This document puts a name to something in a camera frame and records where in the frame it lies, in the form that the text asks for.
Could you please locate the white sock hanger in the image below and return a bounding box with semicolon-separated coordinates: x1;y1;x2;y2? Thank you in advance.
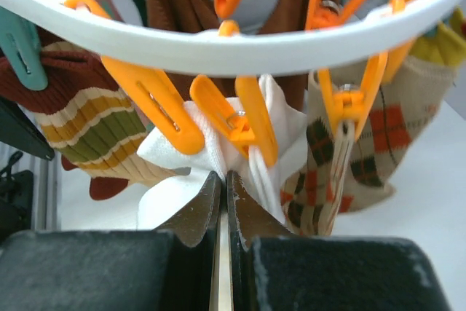
1;0;461;77

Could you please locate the teal clothespin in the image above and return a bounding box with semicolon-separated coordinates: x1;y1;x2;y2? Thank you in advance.
1;7;48;91

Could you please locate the orange clothespin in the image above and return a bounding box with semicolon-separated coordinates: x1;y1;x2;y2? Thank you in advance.
317;52;388;140
190;75;278;167
64;0;205;155

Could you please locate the yellow sock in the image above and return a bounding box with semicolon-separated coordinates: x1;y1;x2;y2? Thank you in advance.
410;8;465;68

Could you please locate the brown sock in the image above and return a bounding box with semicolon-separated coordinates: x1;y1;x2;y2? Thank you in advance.
145;0;339;111

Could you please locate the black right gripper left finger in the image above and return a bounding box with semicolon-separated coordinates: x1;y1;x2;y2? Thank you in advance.
1;173;221;310

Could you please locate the striped beige green sock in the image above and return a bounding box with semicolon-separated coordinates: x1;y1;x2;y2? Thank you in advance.
1;30;177;200

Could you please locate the beige argyle sock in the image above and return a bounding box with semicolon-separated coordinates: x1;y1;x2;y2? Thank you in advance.
280;71;355;237
339;56;457;213

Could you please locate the white sock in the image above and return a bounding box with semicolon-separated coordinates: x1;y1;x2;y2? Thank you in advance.
137;74;307;230

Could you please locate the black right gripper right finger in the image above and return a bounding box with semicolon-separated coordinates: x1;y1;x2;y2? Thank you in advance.
226;171;449;310

